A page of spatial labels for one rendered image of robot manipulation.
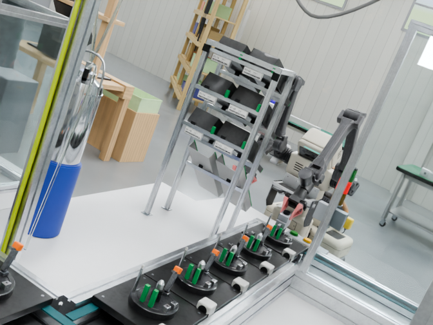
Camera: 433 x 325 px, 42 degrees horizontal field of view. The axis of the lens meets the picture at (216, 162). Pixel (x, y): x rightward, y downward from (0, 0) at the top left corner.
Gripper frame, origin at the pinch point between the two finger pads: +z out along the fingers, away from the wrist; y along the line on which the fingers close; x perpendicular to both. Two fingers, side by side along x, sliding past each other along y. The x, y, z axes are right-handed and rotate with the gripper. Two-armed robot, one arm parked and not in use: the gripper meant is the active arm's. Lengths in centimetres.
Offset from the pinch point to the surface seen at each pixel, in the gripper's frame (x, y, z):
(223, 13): 491, -458, -565
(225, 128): -27.2, -35.0, -8.7
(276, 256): -4.4, 7.7, 20.6
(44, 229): -47, -53, 72
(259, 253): -13.3, 3.6, 26.4
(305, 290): 2.0, 23.2, 24.2
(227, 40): -50, -49, -33
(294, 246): 12.4, 7.7, 4.6
